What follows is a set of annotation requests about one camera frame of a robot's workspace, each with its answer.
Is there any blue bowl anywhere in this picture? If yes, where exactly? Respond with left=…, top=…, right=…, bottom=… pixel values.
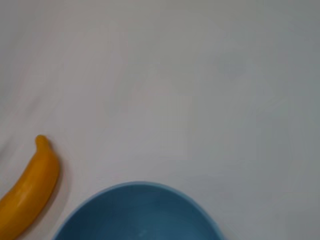
left=51, top=181, right=227, bottom=240

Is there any yellow banana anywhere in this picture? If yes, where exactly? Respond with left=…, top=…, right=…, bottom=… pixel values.
left=0, top=134, right=61, bottom=240

